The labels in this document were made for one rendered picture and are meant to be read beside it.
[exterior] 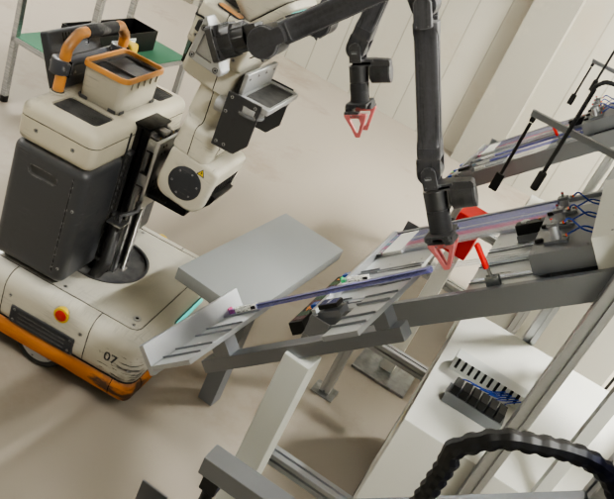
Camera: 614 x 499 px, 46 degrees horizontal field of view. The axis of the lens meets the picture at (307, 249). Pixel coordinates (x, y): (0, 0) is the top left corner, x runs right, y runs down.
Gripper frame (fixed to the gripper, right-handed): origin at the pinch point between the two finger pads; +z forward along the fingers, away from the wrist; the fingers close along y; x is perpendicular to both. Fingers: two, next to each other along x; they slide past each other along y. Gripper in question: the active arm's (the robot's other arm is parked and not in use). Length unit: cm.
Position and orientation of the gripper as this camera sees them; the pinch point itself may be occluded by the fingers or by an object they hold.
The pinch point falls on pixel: (447, 265)
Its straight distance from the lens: 185.1
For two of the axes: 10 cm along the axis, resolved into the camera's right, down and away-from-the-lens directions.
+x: -9.0, 0.8, 4.4
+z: 2.1, 9.4, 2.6
